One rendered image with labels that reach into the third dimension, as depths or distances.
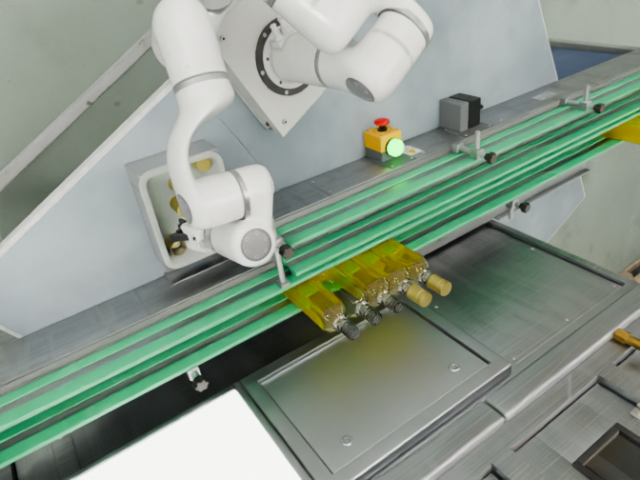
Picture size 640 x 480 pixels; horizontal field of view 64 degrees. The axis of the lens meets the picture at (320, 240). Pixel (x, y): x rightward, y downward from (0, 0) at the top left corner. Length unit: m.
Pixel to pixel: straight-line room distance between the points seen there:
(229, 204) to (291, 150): 0.53
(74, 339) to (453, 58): 1.18
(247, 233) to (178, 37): 0.29
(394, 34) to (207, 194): 0.40
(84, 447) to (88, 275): 0.35
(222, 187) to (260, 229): 0.09
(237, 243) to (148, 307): 0.42
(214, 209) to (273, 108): 0.42
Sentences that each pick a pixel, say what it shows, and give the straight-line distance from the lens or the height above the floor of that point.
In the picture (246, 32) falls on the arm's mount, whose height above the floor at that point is 0.83.
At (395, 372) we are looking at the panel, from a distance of 1.13.
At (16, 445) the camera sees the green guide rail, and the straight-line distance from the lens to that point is 1.13.
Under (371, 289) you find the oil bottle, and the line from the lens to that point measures 1.10.
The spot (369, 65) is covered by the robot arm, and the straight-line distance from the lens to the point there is 0.86.
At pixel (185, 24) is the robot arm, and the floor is 1.03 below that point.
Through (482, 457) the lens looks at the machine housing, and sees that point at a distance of 1.04.
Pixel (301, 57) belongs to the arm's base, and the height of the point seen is 0.94.
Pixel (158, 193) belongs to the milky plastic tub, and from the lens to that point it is 1.12.
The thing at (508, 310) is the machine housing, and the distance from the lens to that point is 1.34.
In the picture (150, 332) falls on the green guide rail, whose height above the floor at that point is 0.91.
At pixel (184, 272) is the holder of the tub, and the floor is 0.78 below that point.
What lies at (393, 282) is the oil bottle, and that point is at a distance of 1.13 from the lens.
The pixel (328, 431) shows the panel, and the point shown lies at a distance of 1.04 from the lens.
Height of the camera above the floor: 1.78
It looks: 48 degrees down
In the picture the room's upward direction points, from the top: 124 degrees clockwise
